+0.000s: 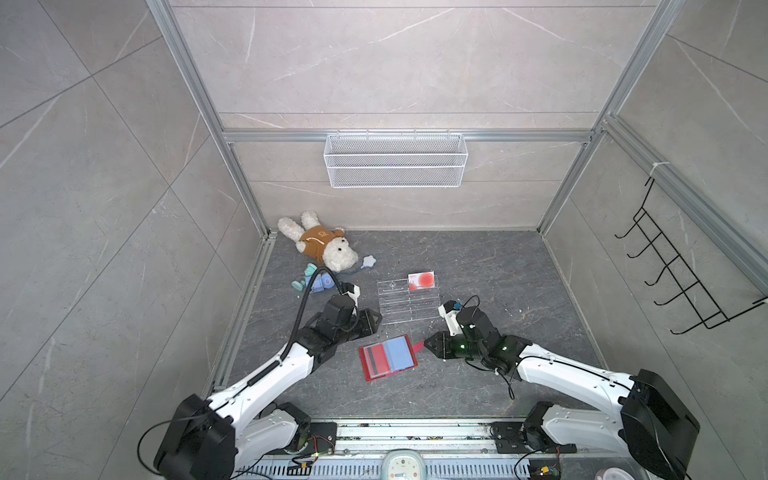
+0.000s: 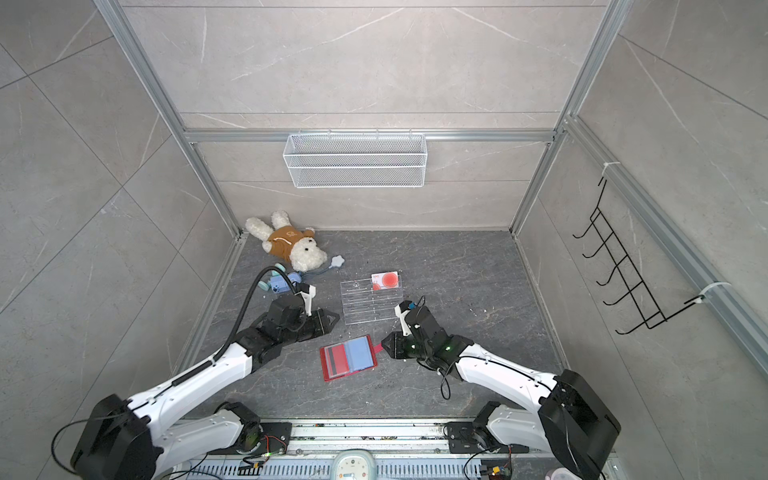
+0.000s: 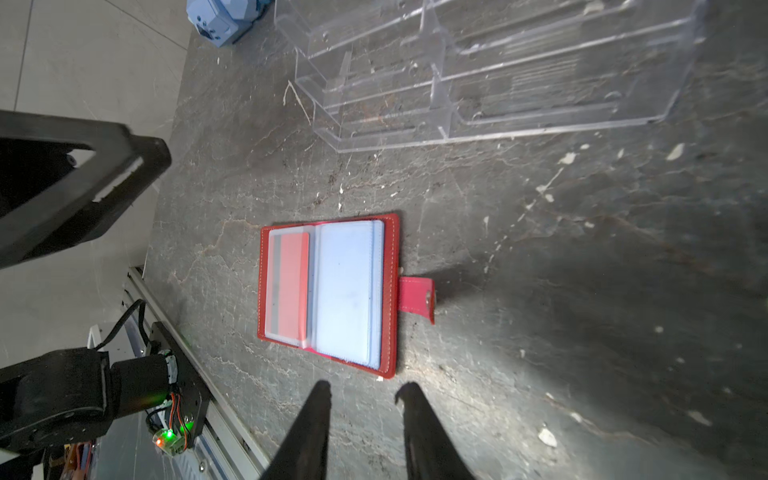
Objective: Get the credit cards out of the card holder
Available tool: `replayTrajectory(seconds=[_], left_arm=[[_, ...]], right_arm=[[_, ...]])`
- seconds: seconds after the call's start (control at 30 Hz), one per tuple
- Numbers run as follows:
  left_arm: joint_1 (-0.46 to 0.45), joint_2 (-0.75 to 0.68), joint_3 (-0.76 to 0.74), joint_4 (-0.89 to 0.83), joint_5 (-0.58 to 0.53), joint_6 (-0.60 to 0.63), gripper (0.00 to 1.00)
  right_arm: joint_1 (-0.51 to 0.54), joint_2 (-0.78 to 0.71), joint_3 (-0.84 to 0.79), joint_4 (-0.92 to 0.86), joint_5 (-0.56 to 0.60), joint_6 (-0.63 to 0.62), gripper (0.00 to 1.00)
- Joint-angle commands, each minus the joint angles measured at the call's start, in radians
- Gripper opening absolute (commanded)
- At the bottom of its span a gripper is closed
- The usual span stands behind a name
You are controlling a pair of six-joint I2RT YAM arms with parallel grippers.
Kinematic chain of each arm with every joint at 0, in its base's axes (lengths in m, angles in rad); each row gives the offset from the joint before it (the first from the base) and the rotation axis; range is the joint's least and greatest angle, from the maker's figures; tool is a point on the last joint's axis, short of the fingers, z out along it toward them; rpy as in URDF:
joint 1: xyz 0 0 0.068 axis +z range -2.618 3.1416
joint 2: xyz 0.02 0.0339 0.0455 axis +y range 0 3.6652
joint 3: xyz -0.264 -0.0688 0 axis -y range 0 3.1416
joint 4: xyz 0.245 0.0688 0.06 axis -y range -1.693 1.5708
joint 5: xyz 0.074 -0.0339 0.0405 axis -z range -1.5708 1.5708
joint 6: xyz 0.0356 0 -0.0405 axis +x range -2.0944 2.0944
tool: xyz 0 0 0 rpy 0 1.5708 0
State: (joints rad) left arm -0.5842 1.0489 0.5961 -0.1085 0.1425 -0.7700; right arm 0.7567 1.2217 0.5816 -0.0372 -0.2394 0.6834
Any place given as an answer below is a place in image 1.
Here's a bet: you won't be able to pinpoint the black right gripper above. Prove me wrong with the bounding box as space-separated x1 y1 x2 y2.
422 331 487 361

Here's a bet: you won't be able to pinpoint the red leather card holder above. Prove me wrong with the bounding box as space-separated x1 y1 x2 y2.
358 335 424 382

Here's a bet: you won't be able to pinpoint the clear acrylic tiered card stand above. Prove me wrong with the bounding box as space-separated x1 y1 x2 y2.
377 271 441 325

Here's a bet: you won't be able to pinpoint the white card red circle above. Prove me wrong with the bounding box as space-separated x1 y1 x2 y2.
408 271 436 291

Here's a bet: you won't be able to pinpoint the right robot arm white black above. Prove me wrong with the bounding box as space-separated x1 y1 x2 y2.
424 301 700 479

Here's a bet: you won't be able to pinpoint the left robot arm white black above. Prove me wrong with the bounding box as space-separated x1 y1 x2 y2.
149 291 382 479

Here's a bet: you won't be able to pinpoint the white plastic card sleeves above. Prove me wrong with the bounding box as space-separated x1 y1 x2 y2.
383 335 417 373

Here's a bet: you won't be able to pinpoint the teal toy piece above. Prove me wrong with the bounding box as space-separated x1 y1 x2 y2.
291 263 317 292

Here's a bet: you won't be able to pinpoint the white teddy bear brown shirt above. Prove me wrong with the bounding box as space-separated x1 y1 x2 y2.
277 211 359 273

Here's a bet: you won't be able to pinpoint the white round device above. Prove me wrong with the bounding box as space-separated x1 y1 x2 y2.
380 450 428 480

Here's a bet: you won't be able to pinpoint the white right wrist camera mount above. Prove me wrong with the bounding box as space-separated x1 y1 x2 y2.
438 300 463 336

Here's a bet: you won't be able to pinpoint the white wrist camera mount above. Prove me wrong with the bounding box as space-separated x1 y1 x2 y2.
438 300 463 336
342 282 361 307

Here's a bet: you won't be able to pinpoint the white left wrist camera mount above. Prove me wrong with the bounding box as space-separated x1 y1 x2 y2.
342 282 361 307

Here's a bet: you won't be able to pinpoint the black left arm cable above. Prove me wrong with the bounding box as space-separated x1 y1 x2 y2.
278 266 349 364

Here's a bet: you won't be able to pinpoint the blue toy camera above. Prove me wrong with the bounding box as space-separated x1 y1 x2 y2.
305 272 336 294

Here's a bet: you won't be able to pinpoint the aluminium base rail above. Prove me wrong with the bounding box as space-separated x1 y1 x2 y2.
231 418 652 479

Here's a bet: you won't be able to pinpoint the white wire mesh basket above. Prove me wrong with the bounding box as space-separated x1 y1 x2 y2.
323 135 469 189

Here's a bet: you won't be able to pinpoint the horizontal aluminium wall rail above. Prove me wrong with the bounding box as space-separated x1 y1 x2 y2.
223 128 594 143

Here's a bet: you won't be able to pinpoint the black wire hook rack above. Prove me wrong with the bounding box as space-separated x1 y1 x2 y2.
614 178 767 336

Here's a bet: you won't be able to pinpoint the right wall aluminium rail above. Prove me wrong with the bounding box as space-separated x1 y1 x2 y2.
603 115 767 293

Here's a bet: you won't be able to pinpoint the left aluminium corner post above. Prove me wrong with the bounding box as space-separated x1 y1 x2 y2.
147 0 270 238

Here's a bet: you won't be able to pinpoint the vertical aluminium corner post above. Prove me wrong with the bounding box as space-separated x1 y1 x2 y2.
537 0 685 237

